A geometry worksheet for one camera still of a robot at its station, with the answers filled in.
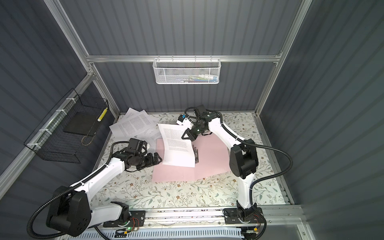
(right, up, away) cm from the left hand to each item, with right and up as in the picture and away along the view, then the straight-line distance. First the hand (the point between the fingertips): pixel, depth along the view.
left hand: (155, 161), depth 86 cm
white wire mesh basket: (+17, +62, +27) cm, 70 cm away
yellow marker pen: (-29, +25, -6) cm, 38 cm away
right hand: (+17, +14, +1) cm, 22 cm away
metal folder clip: (+24, +3, +9) cm, 26 cm away
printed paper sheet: (+12, +5, +6) cm, 14 cm away
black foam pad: (-34, +22, -10) cm, 42 cm away
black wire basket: (-41, +13, -20) cm, 48 cm away
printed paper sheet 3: (-9, +11, +20) cm, 24 cm away
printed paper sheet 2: (-25, +22, +29) cm, 45 cm away
